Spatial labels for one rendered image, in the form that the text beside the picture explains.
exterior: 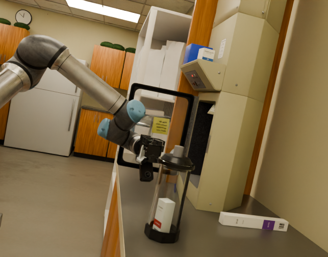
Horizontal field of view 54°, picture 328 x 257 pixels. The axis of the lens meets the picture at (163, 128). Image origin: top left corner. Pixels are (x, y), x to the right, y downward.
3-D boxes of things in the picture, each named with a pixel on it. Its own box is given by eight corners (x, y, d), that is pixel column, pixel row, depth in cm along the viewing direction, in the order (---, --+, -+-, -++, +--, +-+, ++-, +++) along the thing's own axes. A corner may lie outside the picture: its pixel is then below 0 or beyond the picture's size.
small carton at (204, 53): (206, 66, 135) (209, 51, 135) (212, 65, 130) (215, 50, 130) (196, 63, 134) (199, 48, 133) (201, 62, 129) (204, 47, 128)
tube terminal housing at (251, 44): (226, 193, 162) (260, 41, 157) (254, 217, 131) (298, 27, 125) (178, 186, 158) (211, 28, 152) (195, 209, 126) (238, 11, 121)
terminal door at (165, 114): (178, 176, 156) (195, 95, 153) (115, 164, 154) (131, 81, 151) (178, 176, 157) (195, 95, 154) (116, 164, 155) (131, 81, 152)
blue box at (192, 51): (202, 70, 152) (206, 51, 151) (208, 68, 142) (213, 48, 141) (182, 65, 150) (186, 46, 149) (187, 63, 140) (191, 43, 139)
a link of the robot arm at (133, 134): (116, 144, 134) (133, 152, 138) (124, 149, 124) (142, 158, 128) (125, 127, 135) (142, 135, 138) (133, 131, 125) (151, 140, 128)
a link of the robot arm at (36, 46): (41, 14, 109) (151, 104, 121) (30, 35, 116) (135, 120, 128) (21, 27, 101) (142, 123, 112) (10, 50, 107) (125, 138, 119)
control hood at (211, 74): (198, 91, 155) (203, 70, 154) (221, 91, 123) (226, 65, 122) (175, 86, 153) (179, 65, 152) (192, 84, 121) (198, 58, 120)
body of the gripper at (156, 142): (147, 138, 110) (135, 133, 121) (142, 163, 110) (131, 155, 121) (167, 142, 113) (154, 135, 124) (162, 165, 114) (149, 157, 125)
